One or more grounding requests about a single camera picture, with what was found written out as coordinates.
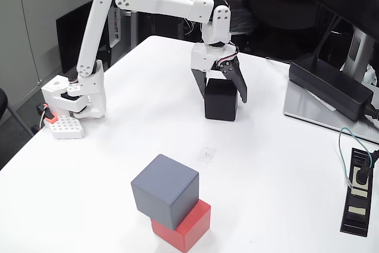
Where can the black cube block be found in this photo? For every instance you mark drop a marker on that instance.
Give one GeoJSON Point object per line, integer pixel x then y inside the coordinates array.
{"type": "Point", "coordinates": [220, 102]}

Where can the crumpled white plastic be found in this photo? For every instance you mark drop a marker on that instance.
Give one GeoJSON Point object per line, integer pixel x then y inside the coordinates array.
{"type": "Point", "coordinates": [371, 75]}

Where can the orange connector clip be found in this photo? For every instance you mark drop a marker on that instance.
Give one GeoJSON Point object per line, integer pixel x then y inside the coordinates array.
{"type": "Point", "coordinates": [51, 118]}

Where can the black desktop computer case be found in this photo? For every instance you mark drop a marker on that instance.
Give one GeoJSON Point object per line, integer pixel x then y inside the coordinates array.
{"type": "Point", "coordinates": [117, 28]}

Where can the silver monitor stand neck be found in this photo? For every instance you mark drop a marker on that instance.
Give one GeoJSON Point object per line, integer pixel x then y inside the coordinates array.
{"type": "Point", "coordinates": [355, 51]}

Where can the black power adapter brick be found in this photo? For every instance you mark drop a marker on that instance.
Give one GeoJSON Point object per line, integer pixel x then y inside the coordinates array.
{"type": "Point", "coordinates": [325, 84]}

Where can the red cube block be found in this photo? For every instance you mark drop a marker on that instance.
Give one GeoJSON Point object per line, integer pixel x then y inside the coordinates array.
{"type": "Point", "coordinates": [192, 229]}

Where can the black chair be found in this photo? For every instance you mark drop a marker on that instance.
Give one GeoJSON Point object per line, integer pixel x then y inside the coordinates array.
{"type": "Point", "coordinates": [2, 102]}

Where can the black computer tower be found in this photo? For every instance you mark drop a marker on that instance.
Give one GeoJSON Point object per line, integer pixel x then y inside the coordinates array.
{"type": "Point", "coordinates": [165, 26]}

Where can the silver metal post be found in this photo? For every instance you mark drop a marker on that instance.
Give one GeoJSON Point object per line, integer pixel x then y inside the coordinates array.
{"type": "Point", "coordinates": [134, 30]}

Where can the black flat panel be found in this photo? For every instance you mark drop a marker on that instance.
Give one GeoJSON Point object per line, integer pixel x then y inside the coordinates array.
{"type": "Point", "coordinates": [71, 42]}

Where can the black power plug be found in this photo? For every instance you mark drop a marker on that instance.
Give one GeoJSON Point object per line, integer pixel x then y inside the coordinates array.
{"type": "Point", "coordinates": [362, 176]}

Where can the black table power strip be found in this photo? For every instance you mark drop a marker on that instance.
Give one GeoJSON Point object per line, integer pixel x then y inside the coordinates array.
{"type": "Point", "coordinates": [356, 223]}

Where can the white perforated clamp base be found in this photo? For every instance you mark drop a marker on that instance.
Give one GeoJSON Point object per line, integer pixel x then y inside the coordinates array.
{"type": "Point", "coordinates": [66, 127]}

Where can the silver monitor stand base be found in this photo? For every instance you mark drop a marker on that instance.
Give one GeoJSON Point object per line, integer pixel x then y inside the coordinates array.
{"type": "Point", "coordinates": [302, 108]}

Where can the grey cube block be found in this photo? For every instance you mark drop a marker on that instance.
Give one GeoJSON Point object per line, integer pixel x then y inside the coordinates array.
{"type": "Point", "coordinates": [164, 188]}

